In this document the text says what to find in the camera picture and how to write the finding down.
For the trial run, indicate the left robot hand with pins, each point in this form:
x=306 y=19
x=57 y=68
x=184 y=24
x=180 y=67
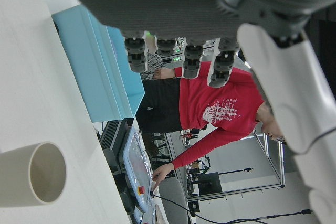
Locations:
x=183 y=3

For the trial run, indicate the beige plastic cup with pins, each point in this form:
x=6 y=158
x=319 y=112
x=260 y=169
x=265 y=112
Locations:
x=15 y=171

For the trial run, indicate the person in striped shirt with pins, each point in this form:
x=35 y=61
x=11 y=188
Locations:
x=152 y=64

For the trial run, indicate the person in red shirt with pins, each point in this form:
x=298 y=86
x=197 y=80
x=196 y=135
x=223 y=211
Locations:
x=210 y=95

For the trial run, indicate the light blue storage box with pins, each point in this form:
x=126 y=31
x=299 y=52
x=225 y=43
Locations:
x=86 y=64

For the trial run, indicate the gray ribbed metal box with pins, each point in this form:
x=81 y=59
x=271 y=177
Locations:
x=110 y=140

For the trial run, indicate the teach pendant with red button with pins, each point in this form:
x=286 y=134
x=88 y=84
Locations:
x=134 y=155

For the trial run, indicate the aluminium frame rig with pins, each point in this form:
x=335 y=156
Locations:
x=282 y=166

